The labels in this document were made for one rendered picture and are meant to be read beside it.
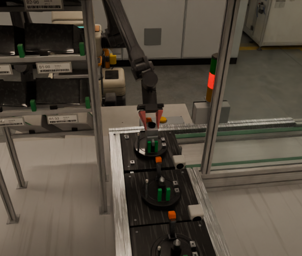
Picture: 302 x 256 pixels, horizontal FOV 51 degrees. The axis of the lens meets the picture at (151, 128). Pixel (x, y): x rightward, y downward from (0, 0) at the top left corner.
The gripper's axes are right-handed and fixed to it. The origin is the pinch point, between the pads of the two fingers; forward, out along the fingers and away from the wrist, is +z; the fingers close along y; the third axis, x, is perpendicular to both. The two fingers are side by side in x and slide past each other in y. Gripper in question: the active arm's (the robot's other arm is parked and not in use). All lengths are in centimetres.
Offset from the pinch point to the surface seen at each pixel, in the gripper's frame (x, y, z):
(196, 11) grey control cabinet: 243, 101, -168
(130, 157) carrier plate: 3.8, -8.7, 10.8
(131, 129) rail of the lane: 20.0, -6.3, -2.1
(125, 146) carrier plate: 9.4, -10.2, 5.9
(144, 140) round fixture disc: 8.1, -2.5, 4.3
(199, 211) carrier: -21.3, 10.5, 30.0
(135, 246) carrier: -26.4, -11.1, 37.4
